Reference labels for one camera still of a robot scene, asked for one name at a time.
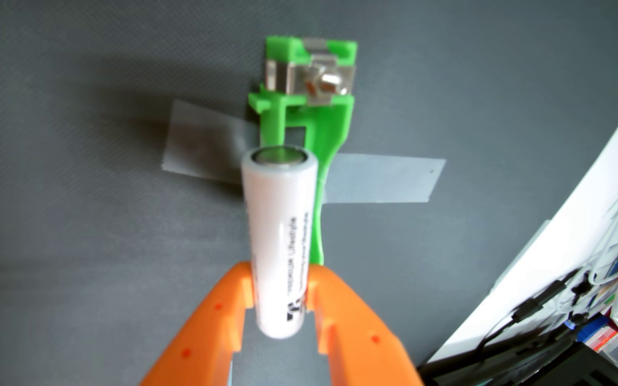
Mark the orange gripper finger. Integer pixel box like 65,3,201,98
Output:
307,264,425,386
140,262,256,386

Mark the white cylindrical battery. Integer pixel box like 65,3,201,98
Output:
241,145,319,340

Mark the green battery holder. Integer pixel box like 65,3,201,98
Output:
248,35,358,266

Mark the dark grey table mat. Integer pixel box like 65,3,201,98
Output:
0,0,618,386

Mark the grey tape strip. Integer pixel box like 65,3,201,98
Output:
161,99,446,204

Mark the black Dell laptop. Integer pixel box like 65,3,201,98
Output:
419,332,618,386

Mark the black cable with adapter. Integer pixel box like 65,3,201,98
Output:
475,279,573,355

